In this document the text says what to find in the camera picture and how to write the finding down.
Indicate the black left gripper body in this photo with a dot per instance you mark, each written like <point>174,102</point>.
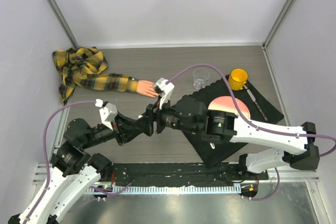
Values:
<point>119,129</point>

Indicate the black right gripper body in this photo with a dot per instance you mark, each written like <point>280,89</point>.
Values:
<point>155,113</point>

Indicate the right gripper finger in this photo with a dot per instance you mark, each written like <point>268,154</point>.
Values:
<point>143,118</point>
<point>144,127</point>

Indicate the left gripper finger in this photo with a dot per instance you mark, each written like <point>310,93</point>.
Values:
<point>124,120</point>
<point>130,134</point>

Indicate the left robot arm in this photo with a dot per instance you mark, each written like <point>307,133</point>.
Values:
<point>71,170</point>

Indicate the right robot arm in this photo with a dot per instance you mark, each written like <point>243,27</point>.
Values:
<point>287,145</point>

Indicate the mannequin hand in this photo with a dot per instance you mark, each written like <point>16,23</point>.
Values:
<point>146,88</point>

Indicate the clear plastic cup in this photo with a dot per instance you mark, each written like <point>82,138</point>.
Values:
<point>200,78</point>

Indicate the yellow plaid shirt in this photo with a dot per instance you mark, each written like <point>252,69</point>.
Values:
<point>84,67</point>

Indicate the pink cream plate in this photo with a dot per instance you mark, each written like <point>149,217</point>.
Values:
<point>225,103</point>

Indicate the yellow mug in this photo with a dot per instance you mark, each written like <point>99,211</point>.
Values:
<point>237,79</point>

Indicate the silver knife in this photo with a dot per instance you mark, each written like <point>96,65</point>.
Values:
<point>256,103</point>

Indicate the black scalloped placemat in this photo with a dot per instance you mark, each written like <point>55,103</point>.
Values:
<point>212,157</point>

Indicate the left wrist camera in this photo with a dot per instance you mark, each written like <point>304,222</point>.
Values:
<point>108,113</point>

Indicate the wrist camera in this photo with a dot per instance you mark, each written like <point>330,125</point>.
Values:
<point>108,113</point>
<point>164,89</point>

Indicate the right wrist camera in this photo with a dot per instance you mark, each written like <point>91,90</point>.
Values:
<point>164,89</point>

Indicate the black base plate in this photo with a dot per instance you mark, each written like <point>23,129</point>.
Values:
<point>180,174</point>

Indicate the white cable duct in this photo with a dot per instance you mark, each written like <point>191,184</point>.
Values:
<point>235,189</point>

